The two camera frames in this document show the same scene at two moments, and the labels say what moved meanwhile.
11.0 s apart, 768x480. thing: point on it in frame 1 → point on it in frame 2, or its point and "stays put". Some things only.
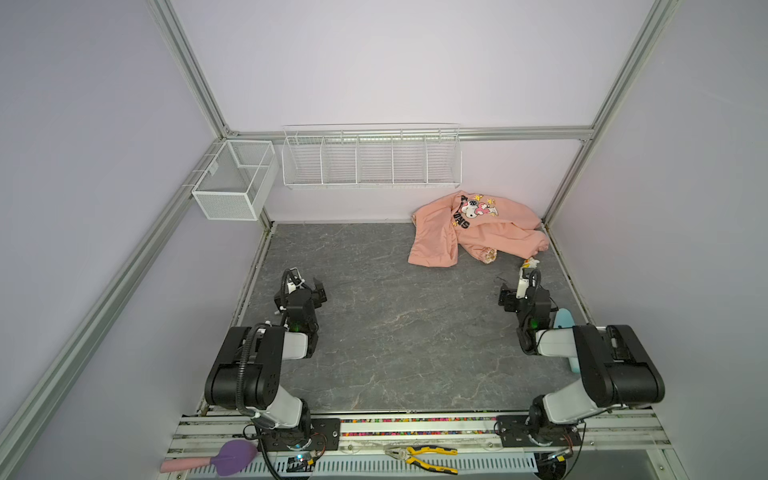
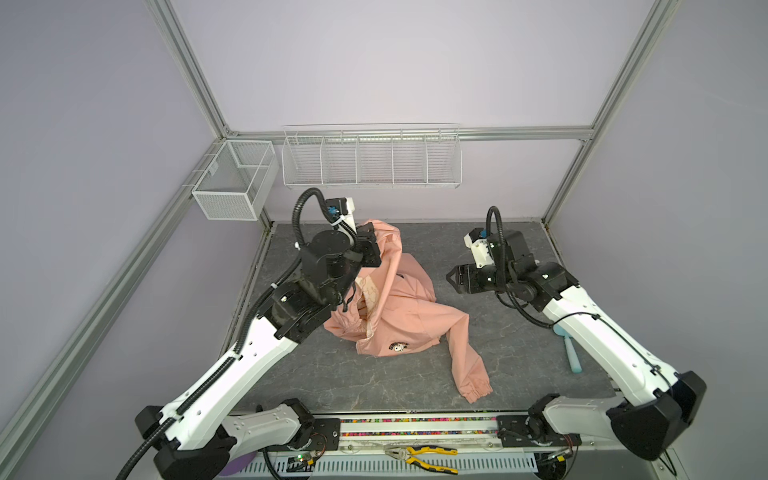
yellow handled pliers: (408, 452) stays put
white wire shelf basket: (372, 156) stays put
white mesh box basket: (237, 182) stays put
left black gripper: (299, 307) → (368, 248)
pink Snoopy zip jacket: (484, 224) → (392, 311)
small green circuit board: (298, 464) stays put
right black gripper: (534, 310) → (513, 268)
